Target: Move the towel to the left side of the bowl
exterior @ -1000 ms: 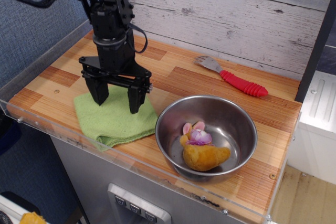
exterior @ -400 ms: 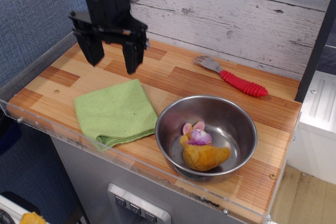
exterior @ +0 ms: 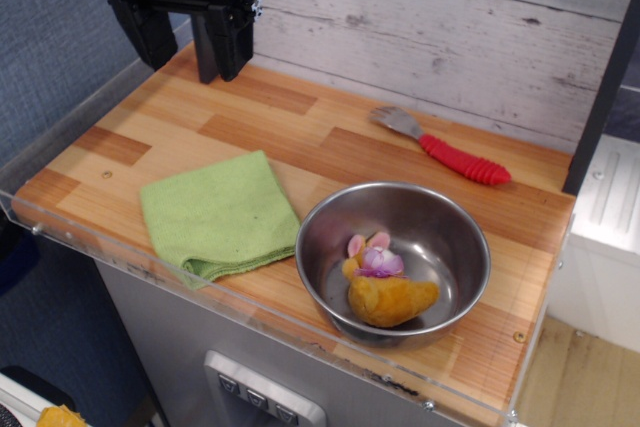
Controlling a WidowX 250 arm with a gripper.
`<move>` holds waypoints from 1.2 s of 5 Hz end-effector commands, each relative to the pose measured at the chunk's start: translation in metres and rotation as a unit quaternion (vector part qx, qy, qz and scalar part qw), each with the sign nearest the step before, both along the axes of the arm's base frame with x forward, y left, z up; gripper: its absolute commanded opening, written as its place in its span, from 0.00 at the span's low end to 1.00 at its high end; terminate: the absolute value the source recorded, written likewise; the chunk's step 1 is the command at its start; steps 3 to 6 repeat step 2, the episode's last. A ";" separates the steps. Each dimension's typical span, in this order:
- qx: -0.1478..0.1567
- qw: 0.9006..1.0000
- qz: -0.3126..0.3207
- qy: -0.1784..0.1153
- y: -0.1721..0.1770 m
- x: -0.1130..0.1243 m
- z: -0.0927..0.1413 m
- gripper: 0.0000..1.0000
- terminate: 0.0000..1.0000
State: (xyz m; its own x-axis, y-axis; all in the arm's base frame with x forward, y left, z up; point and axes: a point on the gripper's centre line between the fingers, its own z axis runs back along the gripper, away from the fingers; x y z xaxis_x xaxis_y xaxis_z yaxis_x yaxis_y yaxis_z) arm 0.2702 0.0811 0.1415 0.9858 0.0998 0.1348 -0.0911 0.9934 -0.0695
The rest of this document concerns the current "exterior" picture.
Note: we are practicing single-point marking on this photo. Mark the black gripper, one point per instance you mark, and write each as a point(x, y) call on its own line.
point(222, 32)

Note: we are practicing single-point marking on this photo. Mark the green cloth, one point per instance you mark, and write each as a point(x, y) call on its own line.
point(225, 219)

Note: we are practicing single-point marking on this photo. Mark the silver metal bowl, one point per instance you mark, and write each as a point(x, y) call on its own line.
point(437, 240)

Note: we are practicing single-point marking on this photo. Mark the orange plush toy with flower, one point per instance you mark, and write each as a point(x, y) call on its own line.
point(379, 292)

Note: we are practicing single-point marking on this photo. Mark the silver button panel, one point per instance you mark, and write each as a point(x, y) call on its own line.
point(244, 393)

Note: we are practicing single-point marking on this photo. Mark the yellow object bottom left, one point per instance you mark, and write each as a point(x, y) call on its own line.
point(60, 416)

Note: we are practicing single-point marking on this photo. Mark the white ribbed cabinet right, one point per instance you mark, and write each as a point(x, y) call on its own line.
point(596, 287)

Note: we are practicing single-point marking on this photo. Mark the fork with red handle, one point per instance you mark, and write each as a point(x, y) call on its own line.
point(472, 167)

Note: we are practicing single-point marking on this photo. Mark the clear acrylic guard rail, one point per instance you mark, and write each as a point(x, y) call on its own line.
point(88, 125)

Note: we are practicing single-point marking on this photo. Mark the black vertical post right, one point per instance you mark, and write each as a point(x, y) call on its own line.
point(621, 55)

